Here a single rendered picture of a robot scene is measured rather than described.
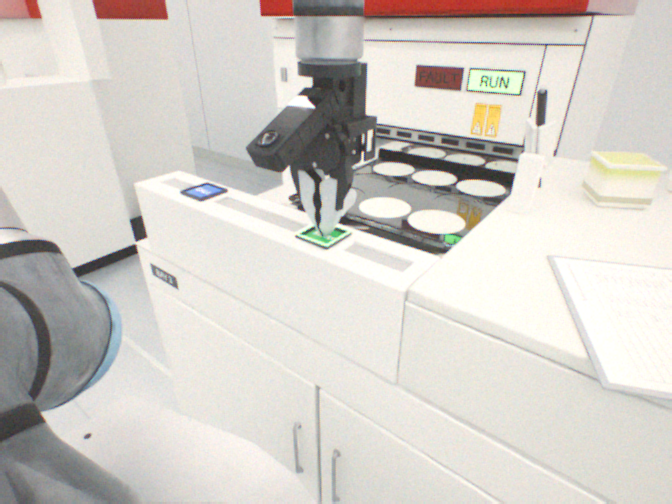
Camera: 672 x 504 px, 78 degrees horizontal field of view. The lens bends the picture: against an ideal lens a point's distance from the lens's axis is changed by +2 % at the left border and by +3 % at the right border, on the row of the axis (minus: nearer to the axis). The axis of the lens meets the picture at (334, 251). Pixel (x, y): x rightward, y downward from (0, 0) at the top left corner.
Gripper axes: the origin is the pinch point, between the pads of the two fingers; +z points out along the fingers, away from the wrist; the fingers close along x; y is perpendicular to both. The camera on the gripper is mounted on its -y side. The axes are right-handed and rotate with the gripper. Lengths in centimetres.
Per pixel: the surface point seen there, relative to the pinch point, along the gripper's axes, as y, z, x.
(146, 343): 19, 97, 116
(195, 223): -4.0, 4.2, 22.7
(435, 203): 34.6, 7.5, -0.9
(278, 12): 54, -26, 58
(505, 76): 58, -14, -3
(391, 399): -4.0, 18.3, -14.6
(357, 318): -4.0, 8.0, -9.1
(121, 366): 6, 97, 111
